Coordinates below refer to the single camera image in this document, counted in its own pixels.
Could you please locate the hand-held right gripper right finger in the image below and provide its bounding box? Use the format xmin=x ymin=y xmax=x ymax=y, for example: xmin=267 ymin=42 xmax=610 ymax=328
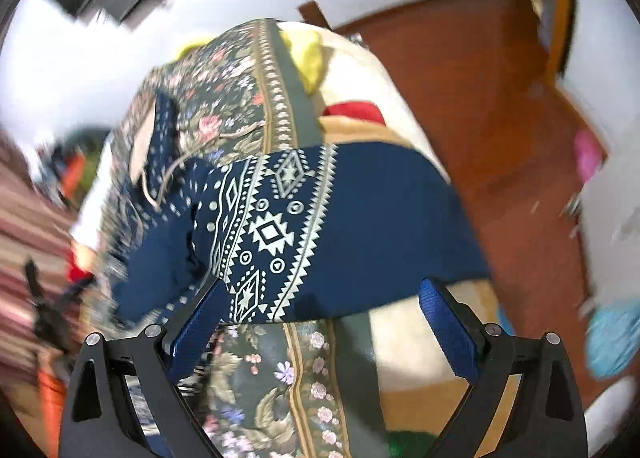
xmin=419 ymin=278 xmax=589 ymax=458

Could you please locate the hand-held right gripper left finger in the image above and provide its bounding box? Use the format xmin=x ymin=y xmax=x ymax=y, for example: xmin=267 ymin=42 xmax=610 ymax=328
xmin=59 ymin=280 xmax=231 ymax=458

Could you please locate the navy patterned garment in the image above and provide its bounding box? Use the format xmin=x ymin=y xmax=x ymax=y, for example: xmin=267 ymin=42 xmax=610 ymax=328
xmin=102 ymin=91 xmax=492 ymax=326

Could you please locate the cream printed blanket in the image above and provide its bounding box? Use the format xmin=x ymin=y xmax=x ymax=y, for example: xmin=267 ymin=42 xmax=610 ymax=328
xmin=277 ymin=21 xmax=521 ymax=458

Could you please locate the red plush toy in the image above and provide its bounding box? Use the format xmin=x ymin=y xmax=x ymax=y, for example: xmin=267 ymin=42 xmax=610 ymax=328
xmin=69 ymin=241 xmax=98 ymax=289

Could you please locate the light blue object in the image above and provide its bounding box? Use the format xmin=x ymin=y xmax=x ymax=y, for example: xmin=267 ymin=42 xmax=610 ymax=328
xmin=584 ymin=301 xmax=640 ymax=380

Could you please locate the white sheet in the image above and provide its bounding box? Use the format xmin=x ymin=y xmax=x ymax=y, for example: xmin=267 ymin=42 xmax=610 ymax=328
xmin=71 ymin=138 xmax=115 ymax=245

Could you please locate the striped curtain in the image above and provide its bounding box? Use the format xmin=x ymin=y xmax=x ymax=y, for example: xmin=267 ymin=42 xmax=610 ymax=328
xmin=0 ymin=128 xmax=101 ymax=389

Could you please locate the orange box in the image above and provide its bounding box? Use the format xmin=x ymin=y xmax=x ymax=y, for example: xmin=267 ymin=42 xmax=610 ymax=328
xmin=59 ymin=152 xmax=87 ymax=200

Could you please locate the pink object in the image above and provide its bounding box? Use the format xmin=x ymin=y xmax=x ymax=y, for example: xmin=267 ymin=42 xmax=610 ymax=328
xmin=574 ymin=131 xmax=607 ymax=180

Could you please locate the white cabinet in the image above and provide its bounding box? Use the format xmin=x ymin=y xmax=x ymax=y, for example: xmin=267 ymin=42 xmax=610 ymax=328
xmin=556 ymin=51 xmax=640 ymax=314

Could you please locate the dark floral blanket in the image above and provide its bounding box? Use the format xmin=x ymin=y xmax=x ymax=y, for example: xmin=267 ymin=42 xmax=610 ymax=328
xmin=82 ymin=18 xmax=388 ymax=458

